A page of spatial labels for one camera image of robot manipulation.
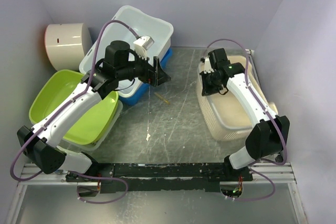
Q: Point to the aluminium rail frame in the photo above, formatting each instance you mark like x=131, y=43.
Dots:
x=154, y=132

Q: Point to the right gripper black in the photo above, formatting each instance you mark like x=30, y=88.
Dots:
x=207, y=89

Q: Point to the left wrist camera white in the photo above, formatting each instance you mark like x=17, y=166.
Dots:
x=142, y=45

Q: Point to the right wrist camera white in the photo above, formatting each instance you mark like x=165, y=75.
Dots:
x=207, y=67

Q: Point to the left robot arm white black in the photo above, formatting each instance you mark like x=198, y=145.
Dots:
x=121, y=62

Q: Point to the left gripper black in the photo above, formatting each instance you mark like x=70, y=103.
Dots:
x=155, y=75

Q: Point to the small yellow stick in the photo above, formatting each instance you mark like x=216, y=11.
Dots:
x=162, y=98

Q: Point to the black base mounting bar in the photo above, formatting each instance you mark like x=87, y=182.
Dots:
x=171, y=176

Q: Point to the white cylindrical container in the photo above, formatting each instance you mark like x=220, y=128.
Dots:
x=67, y=44

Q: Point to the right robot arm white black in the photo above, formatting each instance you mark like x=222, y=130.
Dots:
x=270, y=131

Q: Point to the green plastic basin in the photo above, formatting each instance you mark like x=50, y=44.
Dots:
x=91, y=126

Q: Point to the beige perforated plastic basket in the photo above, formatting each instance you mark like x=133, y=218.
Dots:
x=224, y=116

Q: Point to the blue plastic tray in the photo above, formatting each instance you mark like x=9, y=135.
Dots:
x=147, y=90

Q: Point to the white plastic tub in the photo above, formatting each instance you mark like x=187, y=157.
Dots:
x=144, y=25

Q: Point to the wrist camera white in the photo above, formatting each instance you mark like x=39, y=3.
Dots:
x=142, y=45
x=207, y=67

